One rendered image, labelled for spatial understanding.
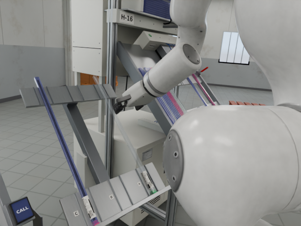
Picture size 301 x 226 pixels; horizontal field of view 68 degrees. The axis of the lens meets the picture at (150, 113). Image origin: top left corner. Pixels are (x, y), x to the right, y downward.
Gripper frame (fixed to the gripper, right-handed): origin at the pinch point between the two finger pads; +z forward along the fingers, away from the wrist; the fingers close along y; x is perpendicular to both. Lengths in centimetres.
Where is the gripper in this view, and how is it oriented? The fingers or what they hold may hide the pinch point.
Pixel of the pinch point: (126, 107)
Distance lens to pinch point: 79.1
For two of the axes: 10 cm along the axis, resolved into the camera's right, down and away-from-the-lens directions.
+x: 3.8, 9.0, -2.1
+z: -5.9, 4.1, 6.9
